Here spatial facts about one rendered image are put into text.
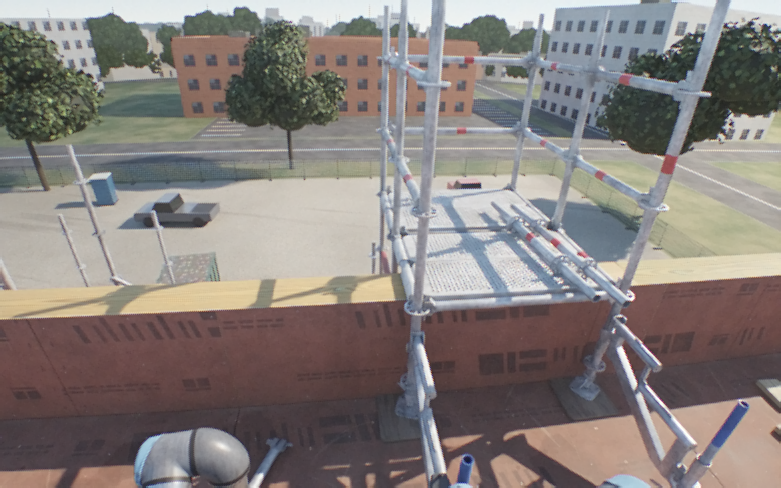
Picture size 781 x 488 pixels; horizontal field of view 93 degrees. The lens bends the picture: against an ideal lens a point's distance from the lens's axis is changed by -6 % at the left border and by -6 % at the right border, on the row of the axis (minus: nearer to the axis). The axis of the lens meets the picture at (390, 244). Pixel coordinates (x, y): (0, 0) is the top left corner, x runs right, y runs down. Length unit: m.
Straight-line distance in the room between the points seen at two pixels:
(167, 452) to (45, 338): 1.41
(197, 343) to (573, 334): 2.06
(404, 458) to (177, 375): 1.26
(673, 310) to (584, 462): 1.06
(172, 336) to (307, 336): 0.66
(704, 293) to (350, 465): 2.25
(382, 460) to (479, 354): 0.77
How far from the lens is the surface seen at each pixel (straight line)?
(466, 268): 2.17
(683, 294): 2.82
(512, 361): 2.50
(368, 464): 2.22
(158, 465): 1.22
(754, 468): 2.93
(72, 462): 2.68
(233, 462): 1.22
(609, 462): 2.51
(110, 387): 2.62
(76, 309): 2.39
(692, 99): 2.03
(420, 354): 1.88
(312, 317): 2.02
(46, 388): 2.78
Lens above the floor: 1.89
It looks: 29 degrees down
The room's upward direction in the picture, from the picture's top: 2 degrees clockwise
